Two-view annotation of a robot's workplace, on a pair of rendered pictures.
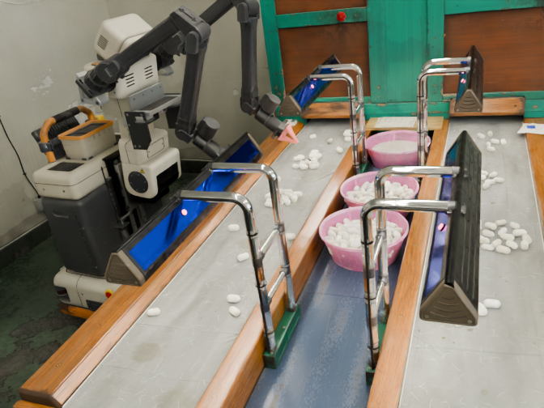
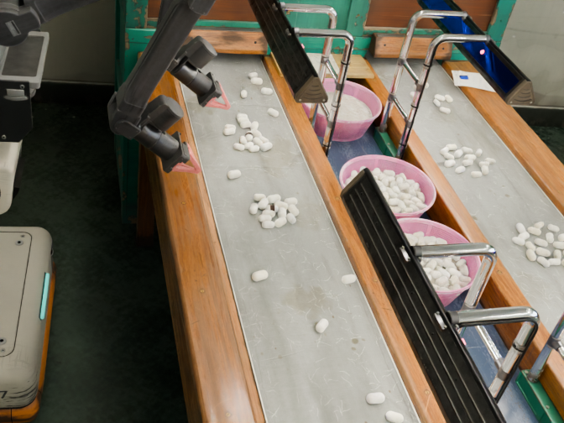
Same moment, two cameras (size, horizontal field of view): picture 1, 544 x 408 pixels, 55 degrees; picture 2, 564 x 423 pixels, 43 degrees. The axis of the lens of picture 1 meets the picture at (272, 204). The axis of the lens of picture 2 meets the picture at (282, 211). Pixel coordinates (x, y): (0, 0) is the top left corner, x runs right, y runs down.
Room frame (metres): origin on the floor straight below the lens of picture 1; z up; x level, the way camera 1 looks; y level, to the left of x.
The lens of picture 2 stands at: (0.64, 0.95, 1.87)
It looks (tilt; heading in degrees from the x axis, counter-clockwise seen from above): 38 degrees down; 316
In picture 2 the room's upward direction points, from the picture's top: 11 degrees clockwise
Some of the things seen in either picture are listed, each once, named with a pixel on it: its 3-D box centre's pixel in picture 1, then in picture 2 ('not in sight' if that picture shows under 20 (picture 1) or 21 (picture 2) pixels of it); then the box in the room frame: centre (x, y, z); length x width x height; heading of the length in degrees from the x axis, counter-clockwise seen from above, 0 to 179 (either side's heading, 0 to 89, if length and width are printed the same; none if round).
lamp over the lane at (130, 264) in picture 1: (197, 193); (421, 296); (1.09, 0.16, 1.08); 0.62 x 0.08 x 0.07; 156
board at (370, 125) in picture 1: (403, 123); (321, 65); (2.22, -0.64, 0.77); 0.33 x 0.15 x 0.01; 66
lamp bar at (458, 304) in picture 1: (458, 203); not in sight; (0.86, -0.35, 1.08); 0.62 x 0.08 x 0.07; 156
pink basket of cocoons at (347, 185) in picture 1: (379, 198); (383, 196); (1.62, -0.37, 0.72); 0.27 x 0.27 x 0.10
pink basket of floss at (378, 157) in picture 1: (397, 151); (337, 112); (2.02, -0.55, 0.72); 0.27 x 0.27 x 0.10
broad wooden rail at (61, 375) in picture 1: (220, 225); (192, 261); (1.69, 0.20, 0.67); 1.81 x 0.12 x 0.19; 156
